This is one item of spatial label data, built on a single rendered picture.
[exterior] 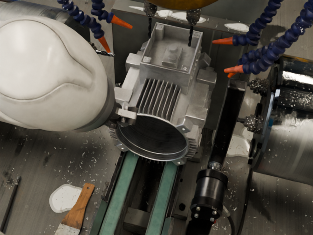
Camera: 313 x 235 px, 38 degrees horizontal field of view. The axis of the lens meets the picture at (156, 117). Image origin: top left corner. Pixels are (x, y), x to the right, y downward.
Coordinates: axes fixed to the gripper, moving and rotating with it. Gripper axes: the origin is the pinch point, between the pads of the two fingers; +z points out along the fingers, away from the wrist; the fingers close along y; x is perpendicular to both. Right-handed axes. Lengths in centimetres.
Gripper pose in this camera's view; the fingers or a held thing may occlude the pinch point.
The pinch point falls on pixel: (111, 118)
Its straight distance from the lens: 79.3
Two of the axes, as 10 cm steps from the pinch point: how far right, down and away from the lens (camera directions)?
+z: 0.9, 1.2, 9.9
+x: -2.3, 9.7, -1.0
